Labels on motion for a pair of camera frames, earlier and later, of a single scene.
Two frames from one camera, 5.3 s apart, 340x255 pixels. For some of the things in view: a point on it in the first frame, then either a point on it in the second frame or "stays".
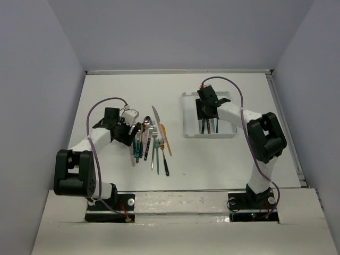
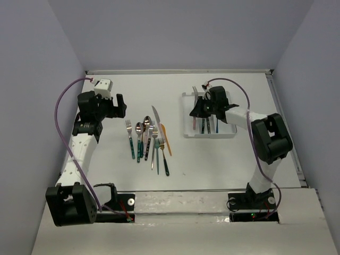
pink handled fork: (133, 159) to (196, 98)
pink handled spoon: (146, 121) stays
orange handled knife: (164, 130) stays
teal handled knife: (203, 126) stays
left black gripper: (126, 139) to (116, 112)
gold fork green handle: (161, 143) stays
